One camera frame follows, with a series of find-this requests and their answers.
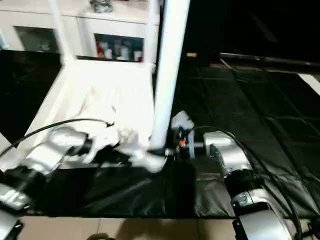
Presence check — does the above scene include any black flat bar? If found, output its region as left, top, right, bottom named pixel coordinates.
left=217, top=52, right=320, bottom=68

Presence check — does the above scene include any white plastic table top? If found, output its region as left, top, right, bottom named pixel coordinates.
left=10, top=60, right=168, bottom=173

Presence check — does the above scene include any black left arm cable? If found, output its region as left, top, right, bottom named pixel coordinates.
left=0, top=119, right=115, bottom=151

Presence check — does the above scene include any white cabinet with glass doors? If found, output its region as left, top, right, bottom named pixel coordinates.
left=0, top=0, right=161, bottom=63

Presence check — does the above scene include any red bottle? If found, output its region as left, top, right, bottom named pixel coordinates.
left=97, top=42, right=107, bottom=59

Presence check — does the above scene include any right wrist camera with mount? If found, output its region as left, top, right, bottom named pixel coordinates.
left=171, top=111, right=195, bottom=132

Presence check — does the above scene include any black bundle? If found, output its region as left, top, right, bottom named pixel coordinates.
left=90, top=0, right=113, bottom=13

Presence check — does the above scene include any white board strip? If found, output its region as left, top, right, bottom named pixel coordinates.
left=300, top=74, right=320, bottom=96

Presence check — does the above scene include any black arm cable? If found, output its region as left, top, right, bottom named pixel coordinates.
left=0, top=119, right=115, bottom=151
left=192, top=125, right=303, bottom=236

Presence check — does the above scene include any black work mat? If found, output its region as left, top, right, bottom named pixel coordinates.
left=0, top=50, right=320, bottom=221

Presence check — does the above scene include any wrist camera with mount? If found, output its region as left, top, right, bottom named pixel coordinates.
left=87, top=127, right=140, bottom=163
left=171, top=111, right=195, bottom=132

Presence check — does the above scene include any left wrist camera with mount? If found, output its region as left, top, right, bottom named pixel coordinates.
left=87, top=127, right=140, bottom=163

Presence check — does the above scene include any white plastic table leg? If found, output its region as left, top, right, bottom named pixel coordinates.
left=149, top=0, right=191, bottom=151
left=47, top=0, right=76, bottom=66
left=145, top=0, right=161, bottom=68

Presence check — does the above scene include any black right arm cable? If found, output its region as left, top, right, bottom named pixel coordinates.
left=192, top=125, right=303, bottom=236

